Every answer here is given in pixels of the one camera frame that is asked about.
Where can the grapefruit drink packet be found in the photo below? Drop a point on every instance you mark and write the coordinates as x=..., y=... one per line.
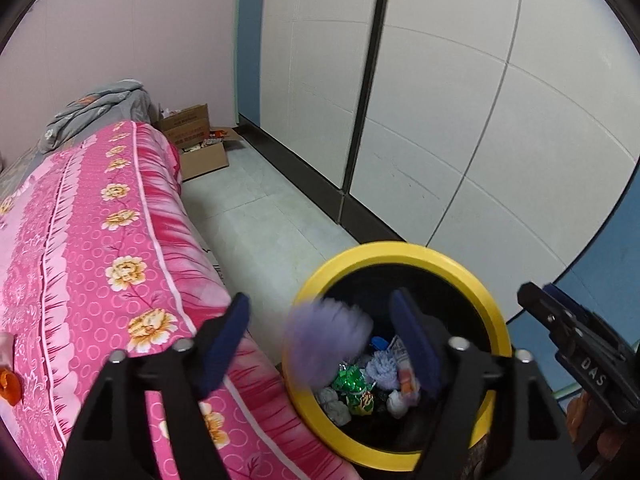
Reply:
x=408, y=383

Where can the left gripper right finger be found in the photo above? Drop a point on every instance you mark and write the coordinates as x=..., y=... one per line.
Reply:
x=527, y=436

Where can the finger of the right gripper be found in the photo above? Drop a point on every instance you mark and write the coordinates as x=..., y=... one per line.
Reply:
x=550, y=314
x=562, y=298

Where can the cardboard box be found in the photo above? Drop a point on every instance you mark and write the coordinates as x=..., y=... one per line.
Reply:
x=202, y=148

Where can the yellow rimmed black trash bin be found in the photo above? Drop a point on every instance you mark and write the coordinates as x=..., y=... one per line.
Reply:
x=391, y=438

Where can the purple bubble wrap bundle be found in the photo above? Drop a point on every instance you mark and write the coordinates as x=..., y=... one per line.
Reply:
x=320, y=336

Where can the white wardrobe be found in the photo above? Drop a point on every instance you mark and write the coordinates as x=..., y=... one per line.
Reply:
x=498, y=132

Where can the grey patterned bed sheet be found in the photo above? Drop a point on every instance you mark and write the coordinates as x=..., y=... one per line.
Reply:
x=18, y=175

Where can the pink floral bedspread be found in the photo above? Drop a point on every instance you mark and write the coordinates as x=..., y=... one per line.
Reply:
x=98, y=254

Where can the orange peel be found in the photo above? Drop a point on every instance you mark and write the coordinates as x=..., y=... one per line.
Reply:
x=10, y=387

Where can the grey folded blanket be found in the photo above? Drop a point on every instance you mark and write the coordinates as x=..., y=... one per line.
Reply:
x=127, y=96

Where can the green candy wrapper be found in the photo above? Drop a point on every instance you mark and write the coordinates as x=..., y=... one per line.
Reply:
x=353, y=389

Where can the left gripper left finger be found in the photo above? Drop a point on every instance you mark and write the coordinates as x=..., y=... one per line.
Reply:
x=111, y=438

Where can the right hand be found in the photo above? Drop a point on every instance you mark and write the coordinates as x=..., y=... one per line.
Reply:
x=592, y=430

